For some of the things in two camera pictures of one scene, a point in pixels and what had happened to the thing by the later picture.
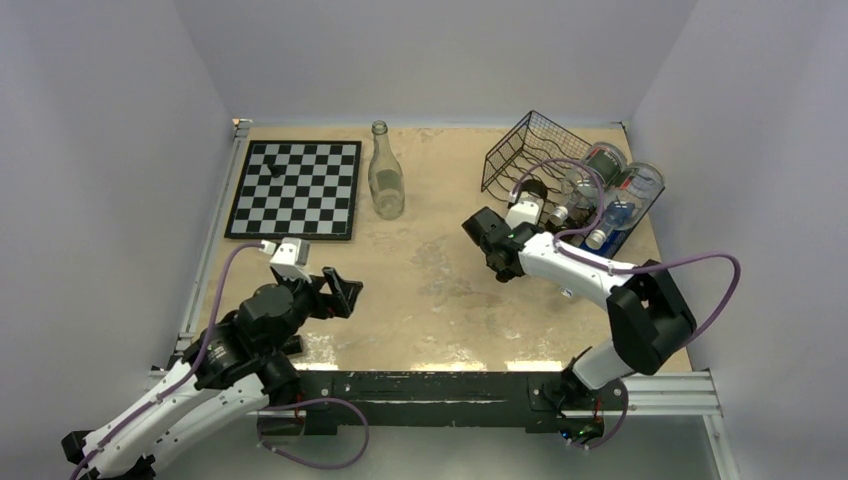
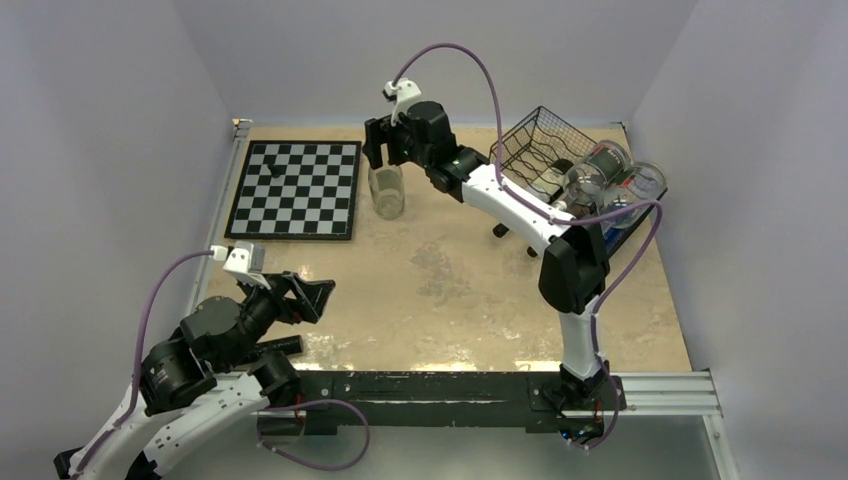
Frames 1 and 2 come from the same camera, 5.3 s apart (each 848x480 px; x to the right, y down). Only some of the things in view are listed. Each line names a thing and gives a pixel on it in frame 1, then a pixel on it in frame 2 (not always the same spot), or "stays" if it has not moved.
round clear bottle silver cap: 580,186 stays
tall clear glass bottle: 386,176 stays
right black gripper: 513,272 to 379,132
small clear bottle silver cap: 629,201 stays
